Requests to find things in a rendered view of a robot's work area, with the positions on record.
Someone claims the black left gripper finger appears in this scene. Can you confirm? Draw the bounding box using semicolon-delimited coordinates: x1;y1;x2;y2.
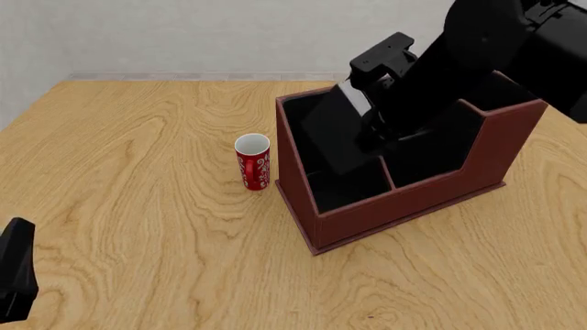
0;216;40;325

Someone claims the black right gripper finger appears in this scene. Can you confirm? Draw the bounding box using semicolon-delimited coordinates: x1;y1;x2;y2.
359;115;401;156

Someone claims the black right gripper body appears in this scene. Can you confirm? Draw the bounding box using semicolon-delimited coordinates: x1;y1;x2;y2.
366;101;435;144

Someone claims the black book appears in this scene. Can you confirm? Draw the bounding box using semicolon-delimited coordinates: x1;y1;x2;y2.
299;80;387;176

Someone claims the red-brown desk caddy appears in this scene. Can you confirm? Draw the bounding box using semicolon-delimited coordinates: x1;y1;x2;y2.
274;69;550;258

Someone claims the black plate on stalk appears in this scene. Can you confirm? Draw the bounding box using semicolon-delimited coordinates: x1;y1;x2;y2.
349;31;416;88

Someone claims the red mug with white pattern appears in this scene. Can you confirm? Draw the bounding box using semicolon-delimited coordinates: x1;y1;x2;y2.
234;132;271;193

